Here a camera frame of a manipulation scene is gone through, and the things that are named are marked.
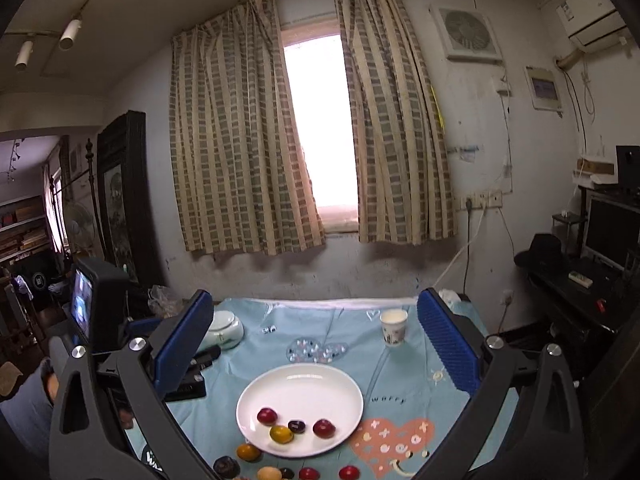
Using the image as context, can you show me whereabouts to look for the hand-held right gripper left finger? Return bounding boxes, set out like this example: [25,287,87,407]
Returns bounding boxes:
[47,289,216,480]

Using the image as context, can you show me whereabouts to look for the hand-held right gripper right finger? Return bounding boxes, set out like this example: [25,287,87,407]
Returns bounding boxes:
[412,287,586,480]

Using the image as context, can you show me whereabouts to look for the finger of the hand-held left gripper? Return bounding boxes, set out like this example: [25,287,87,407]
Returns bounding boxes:
[124,316,222,369]
[164,369,208,402]

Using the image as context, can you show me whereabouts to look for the white round plate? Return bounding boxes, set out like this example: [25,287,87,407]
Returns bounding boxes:
[236,364,364,459]

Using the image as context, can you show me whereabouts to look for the white ceramic lidded jar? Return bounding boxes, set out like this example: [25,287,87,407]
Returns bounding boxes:
[202,310,245,351]

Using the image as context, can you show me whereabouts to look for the clear plastic bag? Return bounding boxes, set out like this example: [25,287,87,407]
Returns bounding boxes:
[147,285,184,319]

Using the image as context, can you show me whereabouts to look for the printed paper cup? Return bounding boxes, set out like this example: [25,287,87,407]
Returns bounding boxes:
[380,309,409,348]

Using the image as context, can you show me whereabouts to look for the white standing fan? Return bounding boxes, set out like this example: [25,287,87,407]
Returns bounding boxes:
[64,204,99,262]

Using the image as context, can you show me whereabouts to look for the light blue printed tablecloth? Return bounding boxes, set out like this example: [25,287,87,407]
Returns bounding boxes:
[125,296,519,480]

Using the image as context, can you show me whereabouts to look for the dark wooden framed painting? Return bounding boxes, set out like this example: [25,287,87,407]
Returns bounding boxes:
[96,110,166,288]

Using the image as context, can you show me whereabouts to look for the black desk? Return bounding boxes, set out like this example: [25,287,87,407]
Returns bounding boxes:
[525,257,640,376]

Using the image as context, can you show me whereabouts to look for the black hat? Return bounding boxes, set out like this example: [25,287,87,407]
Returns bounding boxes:
[514,232,569,274]

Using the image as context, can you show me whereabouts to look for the small black stand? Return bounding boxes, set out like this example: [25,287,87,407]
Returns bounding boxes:
[552,210,587,247]

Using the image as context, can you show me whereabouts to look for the computer monitor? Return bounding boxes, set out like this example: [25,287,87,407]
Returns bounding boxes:
[582,194,640,272]

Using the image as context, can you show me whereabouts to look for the striped checked curtain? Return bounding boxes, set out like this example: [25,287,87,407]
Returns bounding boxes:
[169,0,327,256]
[331,0,458,245]

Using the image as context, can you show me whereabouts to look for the window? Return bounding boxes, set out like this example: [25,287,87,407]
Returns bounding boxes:
[276,0,362,235]

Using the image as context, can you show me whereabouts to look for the white ceiling spotlight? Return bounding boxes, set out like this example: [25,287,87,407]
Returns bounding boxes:
[59,19,83,51]
[14,39,35,72]

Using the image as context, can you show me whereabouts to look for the white electric panel box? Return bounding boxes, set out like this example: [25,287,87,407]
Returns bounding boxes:
[525,66,564,113]

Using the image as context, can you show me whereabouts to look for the white air conditioner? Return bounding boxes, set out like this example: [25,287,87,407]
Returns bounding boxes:
[537,0,633,52]

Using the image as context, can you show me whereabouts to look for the white cable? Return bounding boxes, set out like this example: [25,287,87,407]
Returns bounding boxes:
[432,207,487,289]

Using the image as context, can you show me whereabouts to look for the black power cable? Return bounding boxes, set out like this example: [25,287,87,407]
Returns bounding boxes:
[462,199,473,292]

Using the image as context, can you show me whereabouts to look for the wall bookshelf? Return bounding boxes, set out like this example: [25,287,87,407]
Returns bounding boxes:
[0,195,51,263]

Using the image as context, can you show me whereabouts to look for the white wall socket row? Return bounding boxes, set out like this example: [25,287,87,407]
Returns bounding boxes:
[460,189,504,211]

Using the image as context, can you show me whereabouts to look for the white wall exhaust fan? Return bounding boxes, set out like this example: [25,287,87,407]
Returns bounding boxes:
[430,6,503,62]

